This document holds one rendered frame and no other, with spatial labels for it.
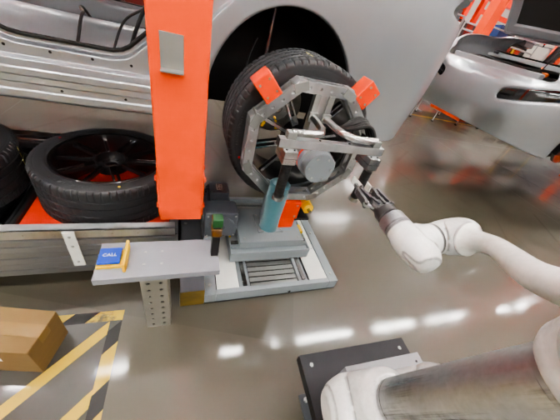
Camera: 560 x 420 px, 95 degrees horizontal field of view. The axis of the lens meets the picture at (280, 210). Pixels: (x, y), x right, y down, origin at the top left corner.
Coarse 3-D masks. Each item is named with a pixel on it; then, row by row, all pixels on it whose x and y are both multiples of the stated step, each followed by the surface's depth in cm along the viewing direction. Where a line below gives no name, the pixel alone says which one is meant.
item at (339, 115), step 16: (288, 112) 108; (336, 112) 114; (288, 128) 113; (256, 144) 116; (272, 144) 116; (256, 160) 131; (272, 160) 122; (336, 160) 130; (272, 176) 132; (304, 176) 137
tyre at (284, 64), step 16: (288, 48) 108; (256, 64) 106; (272, 64) 98; (288, 64) 94; (304, 64) 95; (320, 64) 97; (336, 64) 101; (240, 80) 107; (288, 80) 97; (336, 80) 102; (352, 80) 104; (240, 96) 99; (256, 96) 98; (224, 112) 114; (240, 112) 101; (224, 128) 114; (240, 128) 105; (240, 144) 109; (240, 176) 120
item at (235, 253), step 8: (232, 240) 153; (304, 240) 167; (232, 248) 151; (240, 248) 152; (248, 248) 154; (256, 248) 155; (264, 248) 157; (272, 248) 159; (280, 248) 160; (288, 248) 162; (296, 248) 163; (304, 248) 165; (232, 256) 147; (240, 256) 149; (248, 256) 151; (256, 256) 153; (264, 256) 155; (272, 256) 157; (280, 256) 159; (288, 256) 162; (296, 256) 164; (304, 256) 166
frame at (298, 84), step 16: (304, 80) 91; (320, 80) 97; (288, 96) 93; (336, 96) 98; (352, 96) 99; (256, 112) 94; (272, 112) 95; (352, 112) 104; (256, 128) 97; (240, 160) 111; (352, 160) 122; (256, 176) 112; (336, 176) 126; (288, 192) 124; (304, 192) 128; (320, 192) 130
